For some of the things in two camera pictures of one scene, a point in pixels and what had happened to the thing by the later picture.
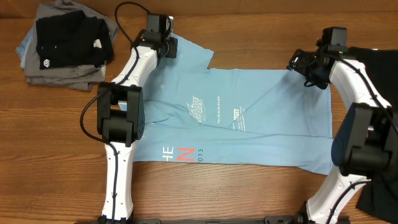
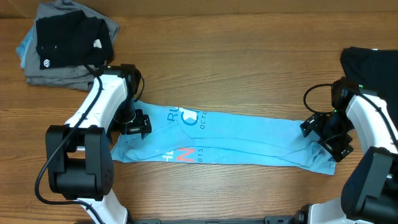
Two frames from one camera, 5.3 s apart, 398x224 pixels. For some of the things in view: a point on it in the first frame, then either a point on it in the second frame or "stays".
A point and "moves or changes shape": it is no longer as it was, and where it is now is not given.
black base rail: (268, 219) stays
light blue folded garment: (22, 49) stays
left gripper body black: (170, 48) -> (139, 124)
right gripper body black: (298, 62) -> (325, 135)
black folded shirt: (72, 38) stays
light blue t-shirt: (269, 119) moves or changes shape
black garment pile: (377, 199) stays
